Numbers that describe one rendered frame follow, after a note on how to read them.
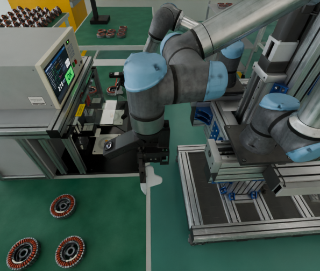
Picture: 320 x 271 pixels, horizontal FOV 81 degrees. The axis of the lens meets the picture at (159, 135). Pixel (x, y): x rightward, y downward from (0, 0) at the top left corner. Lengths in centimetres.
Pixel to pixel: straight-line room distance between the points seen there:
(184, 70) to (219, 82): 7
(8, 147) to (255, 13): 101
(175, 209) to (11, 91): 143
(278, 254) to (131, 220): 129
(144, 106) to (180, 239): 146
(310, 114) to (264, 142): 25
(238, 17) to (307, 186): 75
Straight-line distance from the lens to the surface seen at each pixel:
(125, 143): 45
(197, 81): 35
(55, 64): 96
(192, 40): 47
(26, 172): 121
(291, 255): 196
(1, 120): 102
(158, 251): 168
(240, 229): 160
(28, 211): 114
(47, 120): 92
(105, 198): 102
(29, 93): 96
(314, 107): 64
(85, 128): 110
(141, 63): 33
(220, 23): 48
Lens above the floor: 165
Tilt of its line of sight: 47 degrees down
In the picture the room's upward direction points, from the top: 1 degrees clockwise
